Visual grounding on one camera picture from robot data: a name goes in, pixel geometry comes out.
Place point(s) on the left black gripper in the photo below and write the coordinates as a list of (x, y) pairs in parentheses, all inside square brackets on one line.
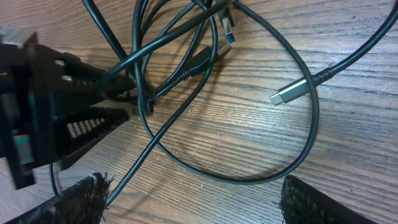
[(32, 134)]

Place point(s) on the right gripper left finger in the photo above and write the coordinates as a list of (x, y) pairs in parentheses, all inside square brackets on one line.
[(82, 203)]

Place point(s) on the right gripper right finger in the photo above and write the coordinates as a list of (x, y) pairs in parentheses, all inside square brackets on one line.
[(301, 203)]

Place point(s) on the black cable USB plug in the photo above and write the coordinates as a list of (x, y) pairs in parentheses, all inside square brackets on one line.
[(135, 63)]

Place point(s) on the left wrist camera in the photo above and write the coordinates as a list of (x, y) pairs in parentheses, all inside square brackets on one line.
[(18, 36)]

